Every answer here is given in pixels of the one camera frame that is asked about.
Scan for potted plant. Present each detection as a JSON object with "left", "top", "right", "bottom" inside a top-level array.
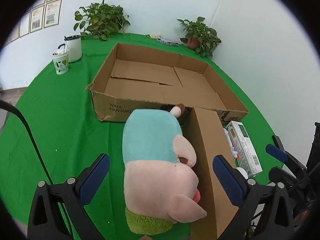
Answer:
[
  {"left": 177, "top": 16, "right": 221, "bottom": 59},
  {"left": 73, "top": 0, "right": 131, "bottom": 41}
]

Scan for framed certificates on wall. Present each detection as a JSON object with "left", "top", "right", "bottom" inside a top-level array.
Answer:
[{"left": 4, "top": 0, "right": 62, "bottom": 46}]

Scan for colourful small packet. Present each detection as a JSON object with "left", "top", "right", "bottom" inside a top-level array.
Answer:
[{"left": 148, "top": 34, "right": 183, "bottom": 47}]

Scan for black cable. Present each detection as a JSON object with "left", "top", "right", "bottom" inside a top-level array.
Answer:
[{"left": 0, "top": 99, "right": 73, "bottom": 240}]

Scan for right potted plant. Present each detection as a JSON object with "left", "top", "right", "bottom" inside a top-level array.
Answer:
[{"left": 177, "top": 16, "right": 221, "bottom": 59}]

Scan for pig plush toy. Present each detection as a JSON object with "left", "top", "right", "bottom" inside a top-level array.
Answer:
[{"left": 122, "top": 104, "right": 207, "bottom": 236}]

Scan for narrow cardboard box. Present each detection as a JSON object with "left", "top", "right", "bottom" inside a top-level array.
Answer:
[{"left": 183, "top": 107, "right": 238, "bottom": 240}]

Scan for green leaf pattern cup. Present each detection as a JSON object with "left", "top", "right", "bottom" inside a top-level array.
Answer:
[{"left": 52, "top": 43, "right": 69, "bottom": 75}]

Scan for green tablecloth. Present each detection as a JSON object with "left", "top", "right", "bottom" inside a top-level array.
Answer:
[{"left": 0, "top": 32, "right": 284, "bottom": 240}]

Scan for left potted plant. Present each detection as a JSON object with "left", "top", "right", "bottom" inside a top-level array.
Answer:
[{"left": 73, "top": 0, "right": 131, "bottom": 41}]

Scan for white medicine box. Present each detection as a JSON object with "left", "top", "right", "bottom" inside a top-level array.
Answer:
[{"left": 225, "top": 121, "right": 263, "bottom": 177}]

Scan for white folding phone stand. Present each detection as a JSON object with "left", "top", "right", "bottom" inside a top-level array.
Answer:
[{"left": 223, "top": 128, "right": 238, "bottom": 160}]

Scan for large cardboard tray box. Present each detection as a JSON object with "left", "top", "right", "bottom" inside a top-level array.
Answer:
[{"left": 87, "top": 43, "right": 248, "bottom": 124}]

